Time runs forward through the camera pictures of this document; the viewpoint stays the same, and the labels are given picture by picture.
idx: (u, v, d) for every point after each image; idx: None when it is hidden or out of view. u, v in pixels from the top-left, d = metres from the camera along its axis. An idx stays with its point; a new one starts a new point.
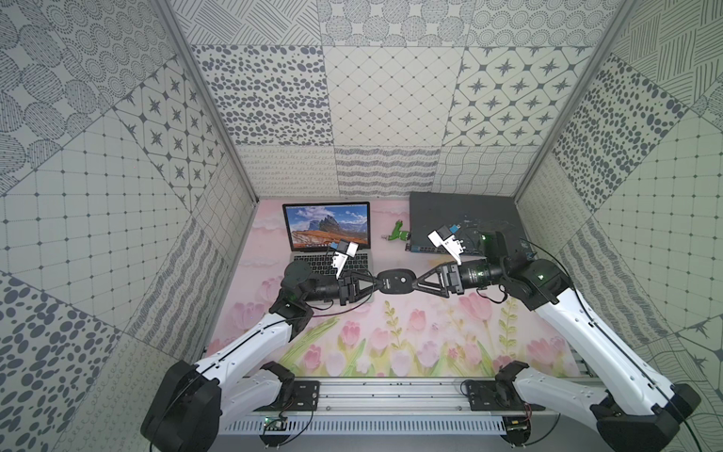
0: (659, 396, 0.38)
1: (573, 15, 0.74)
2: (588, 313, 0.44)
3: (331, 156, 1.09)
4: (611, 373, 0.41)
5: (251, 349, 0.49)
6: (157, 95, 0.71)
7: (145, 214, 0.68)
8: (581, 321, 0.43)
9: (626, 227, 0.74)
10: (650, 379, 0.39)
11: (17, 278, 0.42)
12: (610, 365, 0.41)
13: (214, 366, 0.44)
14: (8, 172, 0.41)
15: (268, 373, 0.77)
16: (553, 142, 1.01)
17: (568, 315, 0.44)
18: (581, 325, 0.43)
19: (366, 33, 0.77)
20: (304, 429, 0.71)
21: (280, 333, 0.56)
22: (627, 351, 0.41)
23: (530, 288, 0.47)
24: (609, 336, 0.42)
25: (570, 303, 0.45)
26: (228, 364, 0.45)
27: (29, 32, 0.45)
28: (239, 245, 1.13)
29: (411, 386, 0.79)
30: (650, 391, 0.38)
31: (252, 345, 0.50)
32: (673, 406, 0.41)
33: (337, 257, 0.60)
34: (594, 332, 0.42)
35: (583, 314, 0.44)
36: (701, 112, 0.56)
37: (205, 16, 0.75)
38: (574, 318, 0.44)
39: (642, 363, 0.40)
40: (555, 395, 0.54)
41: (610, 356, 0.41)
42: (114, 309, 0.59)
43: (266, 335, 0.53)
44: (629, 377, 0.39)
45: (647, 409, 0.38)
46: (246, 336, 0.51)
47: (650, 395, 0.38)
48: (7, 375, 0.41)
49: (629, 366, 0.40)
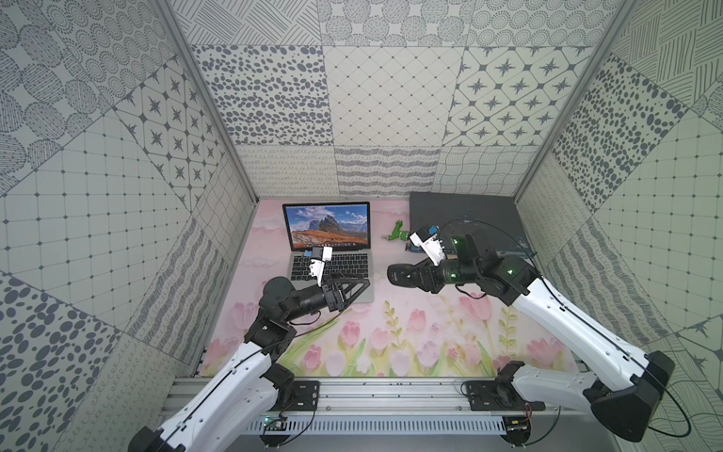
0: (637, 369, 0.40)
1: (573, 15, 0.74)
2: (559, 298, 0.47)
3: (331, 156, 1.09)
4: (590, 354, 0.43)
5: (228, 391, 0.47)
6: (157, 95, 0.71)
7: (145, 214, 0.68)
8: (554, 307, 0.46)
9: (626, 227, 0.74)
10: (626, 351, 0.41)
11: (17, 278, 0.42)
12: (588, 347, 0.43)
13: (180, 429, 0.42)
14: (8, 172, 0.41)
15: (262, 380, 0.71)
16: (553, 142, 1.01)
17: (538, 303, 0.47)
18: (553, 311, 0.45)
19: (366, 33, 0.77)
20: (304, 429, 0.71)
21: (257, 369, 0.52)
22: (598, 328, 0.43)
23: (504, 285, 0.50)
24: (580, 315, 0.45)
25: (540, 291, 0.47)
26: (195, 423, 0.42)
27: (29, 33, 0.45)
28: (239, 245, 1.13)
29: (411, 385, 0.79)
30: (628, 363, 0.40)
31: (225, 389, 0.47)
32: (650, 373, 0.43)
33: (313, 264, 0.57)
34: (569, 317, 0.45)
35: (554, 300, 0.46)
36: (701, 112, 0.56)
37: (205, 16, 0.75)
38: (547, 306, 0.46)
39: (615, 338, 0.42)
40: (551, 385, 0.54)
41: (586, 338, 0.43)
42: (114, 309, 0.59)
43: (240, 376, 0.49)
44: (606, 353, 0.41)
45: (627, 381, 0.39)
46: (216, 380, 0.48)
47: (628, 369, 0.39)
48: (7, 375, 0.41)
49: (603, 342, 0.42)
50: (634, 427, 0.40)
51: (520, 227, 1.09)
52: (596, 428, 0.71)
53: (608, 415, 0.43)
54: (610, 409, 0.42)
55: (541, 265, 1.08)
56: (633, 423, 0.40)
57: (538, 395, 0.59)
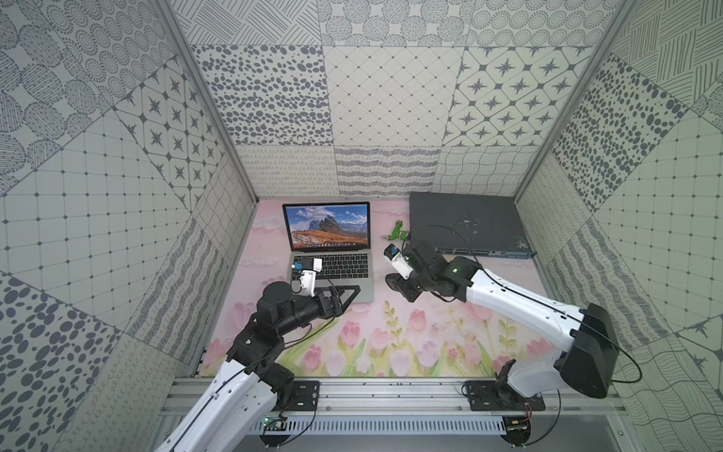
0: (575, 326, 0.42)
1: (573, 15, 0.74)
2: (499, 281, 0.52)
3: (331, 156, 1.09)
4: (534, 323, 0.47)
5: (212, 416, 0.45)
6: (157, 95, 0.71)
7: (145, 214, 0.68)
8: (495, 290, 0.51)
9: (626, 227, 0.74)
10: (561, 312, 0.45)
11: (17, 278, 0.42)
12: (530, 314, 0.47)
13: None
14: (8, 172, 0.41)
15: (260, 386, 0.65)
16: (553, 142, 1.01)
17: (481, 289, 0.52)
18: (495, 293, 0.51)
19: (366, 33, 0.77)
20: (305, 429, 0.71)
21: (241, 391, 0.49)
22: (534, 298, 0.48)
23: (454, 284, 0.55)
24: (516, 289, 0.50)
25: (483, 278, 0.53)
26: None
27: (29, 32, 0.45)
28: (239, 245, 1.13)
29: (411, 385, 0.79)
30: (565, 321, 0.44)
31: (210, 412, 0.45)
32: (585, 325, 0.48)
33: (305, 274, 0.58)
34: (508, 295, 0.50)
35: (495, 283, 0.52)
36: (701, 112, 0.56)
37: (204, 16, 0.75)
38: (490, 289, 0.51)
39: (552, 302, 0.47)
40: (533, 372, 0.56)
41: (526, 307, 0.47)
42: (114, 309, 0.59)
43: (224, 398, 0.46)
44: (546, 316, 0.45)
45: (568, 337, 0.42)
46: (202, 403, 0.46)
47: (568, 327, 0.43)
48: (7, 375, 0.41)
49: (540, 307, 0.46)
50: (597, 380, 0.42)
51: (520, 227, 1.09)
52: (597, 429, 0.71)
53: (575, 381, 0.46)
54: (569, 371, 0.45)
55: (541, 265, 1.08)
56: (592, 376, 0.42)
57: (534, 387, 0.59)
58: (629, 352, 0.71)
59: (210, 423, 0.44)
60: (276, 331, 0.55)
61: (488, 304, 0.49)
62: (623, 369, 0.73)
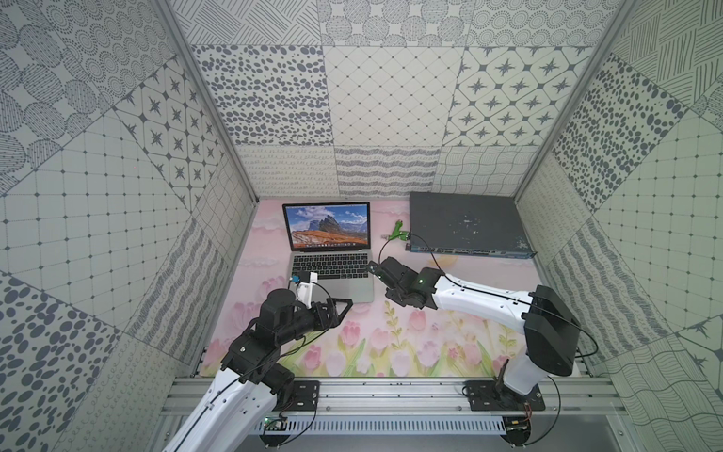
0: (525, 309, 0.46)
1: (573, 15, 0.74)
2: (458, 282, 0.56)
3: (331, 156, 1.09)
4: (493, 314, 0.51)
5: (210, 422, 0.45)
6: (157, 95, 0.71)
7: (145, 214, 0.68)
8: (456, 291, 0.55)
9: (626, 227, 0.74)
10: (513, 298, 0.48)
11: (17, 278, 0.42)
12: (487, 305, 0.50)
13: None
14: (8, 172, 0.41)
15: (259, 387, 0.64)
16: (553, 142, 1.01)
17: (444, 293, 0.56)
18: (457, 294, 0.54)
19: (366, 33, 0.77)
20: (305, 429, 0.71)
21: (236, 399, 0.48)
22: (490, 292, 0.51)
23: (422, 296, 0.60)
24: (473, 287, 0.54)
25: (444, 282, 0.57)
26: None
27: (29, 32, 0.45)
28: (239, 245, 1.13)
29: (411, 385, 0.79)
30: (517, 307, 0.47)
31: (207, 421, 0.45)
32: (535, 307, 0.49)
33: (302, 285, 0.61)
34: (467, 293, 0.53)
35: (456, 285, 0.56)
36: (701, 112, 0.56)
37: (205, 16, 0.75)
38: (451, 292, 0.55)
39: (505, 292, 0.50)
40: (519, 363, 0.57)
41: (483, 300, 0.51)
42: (114, 309, 0.59)
43: (217, 409, 0.46)
44: (500, 305, 0.49)
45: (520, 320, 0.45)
46: (199, 411, 0.46)
47: (519, 311, 0.46)
48: (7, 375, 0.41)
49: (496, 298, 0.50)
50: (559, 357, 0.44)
51: (520, 227, 1.09)
52: (596, 429, 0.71)
53: (543, 361, 0.47)
54: (534, 351, 0.47)
55: (541, 265, 1.08)
56: (553, 353, 0.44)
57: (526, 384, 0.60)
58: (629, 352, 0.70)
59: (205, 431, 0.44)
60: (274, 338, 0.55)
61: (453, 303, 0.57)
62: (623, 370, 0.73)
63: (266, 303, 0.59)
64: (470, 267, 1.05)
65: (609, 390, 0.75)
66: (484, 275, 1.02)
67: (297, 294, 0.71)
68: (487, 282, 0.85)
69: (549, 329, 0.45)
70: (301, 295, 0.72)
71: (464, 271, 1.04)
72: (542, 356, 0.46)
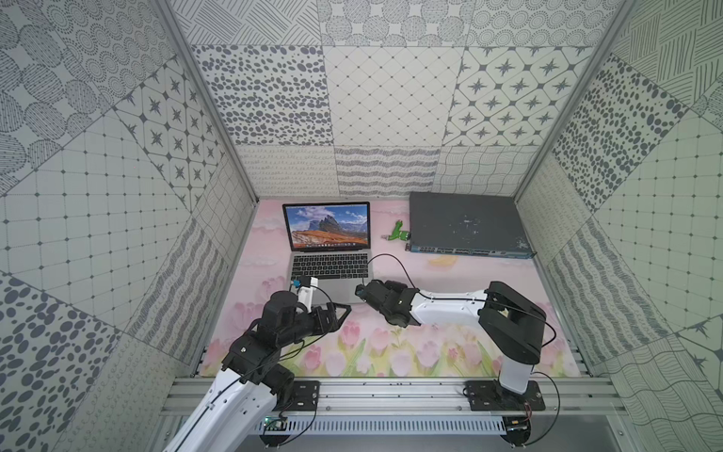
0: (481, 306, 0.49)
1: (573, 15, 0.74)
2: (427, 295, 0.61)
3: (331, 156, 1.09)
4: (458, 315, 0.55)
5: (210, 423, 0.45)
6: (157, 95, 0.71)
7: (146, 214, 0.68)
8: (427, 304, 0.59)
9: (626, 227, 0.74)
10: (472, 298, 0.52)
11: (17, 278, 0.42)
12: (452, 310, 0.55)
13: None
14: (8, 172, 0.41)
15: (259, 388, 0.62)
16: (553, 142, 1.01)
17: (420, 308, 0.61)
18: (427, 307, 0.59)
19: (366, 33, 0.77)
20: (305, 429, 0.71)
21: (237, 400, 0.49)
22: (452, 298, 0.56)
23: (405, 316, 0.65)
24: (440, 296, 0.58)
25: (418, 298, 0.62)
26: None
27: (29, 32, 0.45)
28: (239, 245, 1.13)
29: (411, 385, 0.79)
30: (473, 305, 0.51)
31: (207, 422, 0.45)
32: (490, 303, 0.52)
33: (304, 291, 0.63)
34: (437, 303, 0.58)
35: (426, 298, 0.60)
36: (701, 112, 0.56)
37: (205, 16, 0.75)
38: (423, 306, 0.60)
39: (465, 294, 0.54)
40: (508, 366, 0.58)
41: (447, 307, 0.55)
42: (114, 309, 0.59)
43: (217, 410, 0.46)
44: (461, 307, 0.53)
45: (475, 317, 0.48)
46: (200, 411, 0.46)
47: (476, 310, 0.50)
48: (7, 375, 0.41)
49: (457, 301, 0.54)
50: (522, 346, 0.46)
51: (520, 227, 1.09)
52: (596, 429, 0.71)
53: (513, 353, 0.50)
54: (501, 346, 0.50)
55: (541, 265, 1.08)
56: (516, 345, 0.47)
57: (522, 381, 0.60)
58: (629, 352, 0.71)
59: (205, 433, 0.44)
60: (275, 339, 0.56)
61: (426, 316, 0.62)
62: (623, 370, 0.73)
63: (270, 303, 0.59)
64: (470, 267, 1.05)
65: (609, 390, 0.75)
66: (485, 276, 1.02)
67: (297, 297, 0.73)
68: (466, 288, 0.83)
69: (503, 320, 0.47)
70: (301, 298, 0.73)
71: (465, 271, 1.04)
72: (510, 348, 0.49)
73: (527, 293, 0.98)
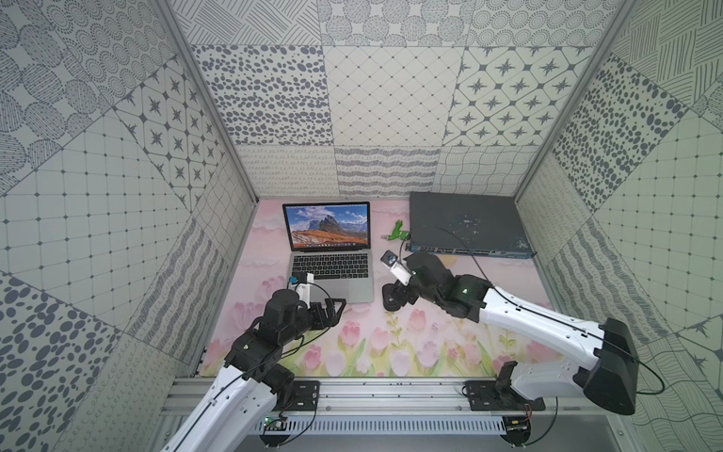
0: (596, 342, 0.42)
1: (573, 15, 0.74)
2: (514, 301, 0.50)
3: (331, 156, 1.09)
4: (554, 342, 0.46)
5: (208, 423, 0.45)
6: (157, 95, 0.71)
7: (146, 214, 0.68)
8: (510, 311, 0.49)
9: (626, 227, 0.74)
10: (582, 330, 0.44)
11: (16, 278, 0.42)
12: (550, 332, 0.46)
13: None
14: (8, 172, 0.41)
15: (259, 387, 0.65)
16: (553, 142, 1.01)
17: (496, 311, 0.51)
18: (510, 313, 0.49)
19: (366, 33, 0.77)
20: (305, 429, 0.71)
21: (239, 397, 0.49)
22: (554, 318, 0.46)
23: (465, 306, 0.53)
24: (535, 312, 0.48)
25: (496, 299, 0.51)
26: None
27: (29, 32, 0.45)
28: (239, 245, 1.13)
29: (411, 385, 0.79)
30: (586, 338, 0.43)
31: (206, 421, 0.45)
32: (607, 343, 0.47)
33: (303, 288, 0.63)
34: (525, 314, 0.48)
35: (509, 304, 0.50)
36: (701, 112, 0.56)
37: (205, 16, 0.75)
38: (504, 310, 0.50)
39: (569, 320, 0.46)
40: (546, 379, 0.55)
41: (544, 327, 0.46)
42: (114, 309, 0.59)
43: (220, 406, 0.46)
44: (566, 335, 0.44)
45: (590, 357, 0.42)
46: (200, 409, 0.46)
47: (588, 344, 0.42)
48: (7, 375, 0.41)
49: (560, 327, 0.45)
50: (622, 396, 0.41)
51: (521, 227, 1.09)
52: (596, 429, 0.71)
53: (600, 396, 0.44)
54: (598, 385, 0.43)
55: (541, 265, 1.08)
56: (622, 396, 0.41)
57: (539, 391, 0.59)
58: None
59: (207, 429, 0.44)
60: (276, 337, 0.57)
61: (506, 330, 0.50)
62: None
63: (270, 301, 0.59)
64: (470, 267, 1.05)
65: None
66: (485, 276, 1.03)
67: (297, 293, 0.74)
68: None
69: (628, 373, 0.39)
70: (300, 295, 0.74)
71: (465, 271, 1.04)
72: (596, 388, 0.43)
73: (527, 294, 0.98)
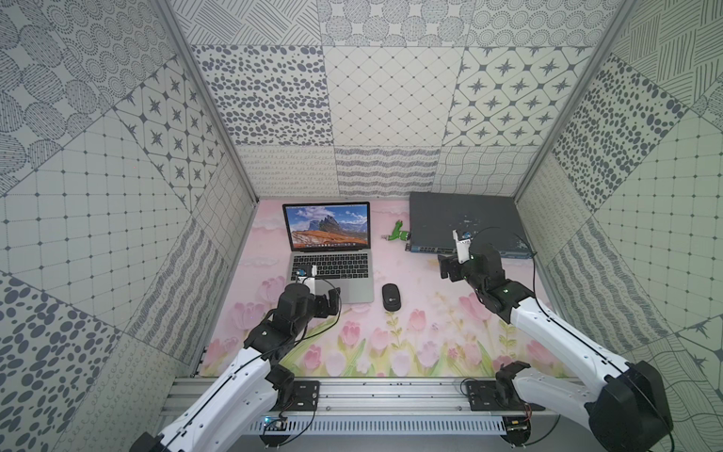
0: (612, 369, 0.42)
1: (573, 15, 0.74)
2: (548, 313, 0.53)
3: (331, 156, 1.09)
4: (571, 360, 0.47)
5: (226, 398, 0.47)
6: (157, 95, 0.71)
7: (146, 214, 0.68)
8: (539, 316, 0.53)
9: (626, 227, 0.74)
10: (603, 356, 0.44)
11: (17, 278, 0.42)
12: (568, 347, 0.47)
13: (179, 435, 0.42)
14: (8, 172, 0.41)
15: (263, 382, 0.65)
16: (553, 142, 1.01)
17: (526, 314, 0.54)
18: (539, 320, 0.52)
19: (366, 33, 0.77)
20: (305, 429, 0.71)
21: (257, 375, 0.53)
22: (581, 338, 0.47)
23: (501, 303, 0.59)
24: (565, 327, 0.50)
25: (531, 305, 0.55)
26: (195, 428, 0.42)
27: (30, 32, 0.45)
28: (239, 245, 1.13)
29: (411, 385, 0.79)
30: (603, 364, 0.43)
31: (225, 394, 0.47)
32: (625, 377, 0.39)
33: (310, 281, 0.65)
34: (552, 325, 0.51)
35: (541, 313, 0.53)
36: (701, 112, 0.56)
37: (205, 16, 0.75)
38: (534, 315, 0.53)
39: (596, 346, 0.46)
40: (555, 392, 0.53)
41: (568, 342, 0.47)
42: (114, 309, 0.59)
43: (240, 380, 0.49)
44: (584, 354, 0.45)
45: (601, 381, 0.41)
46: (217, 383, 0.49)
47: (602, 368, 0.43)
48: (7, 375, 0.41)
49: (582, 347, 0.46)
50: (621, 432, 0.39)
51: (520, 227, 1.09)
52: None
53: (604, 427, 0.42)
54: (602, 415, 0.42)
55: (541, 265, 1.08)
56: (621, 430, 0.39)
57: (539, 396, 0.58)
58: (629, 352, 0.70)
59: (229, 398, 0.47)
60: (290, 327, 0.61)
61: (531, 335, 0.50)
62: None
63: (283, 295, 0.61)
64: None
65: None
66: None
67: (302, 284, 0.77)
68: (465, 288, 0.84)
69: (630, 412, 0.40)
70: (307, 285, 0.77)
71: None
72: (602, 420, 0.42)
73: None
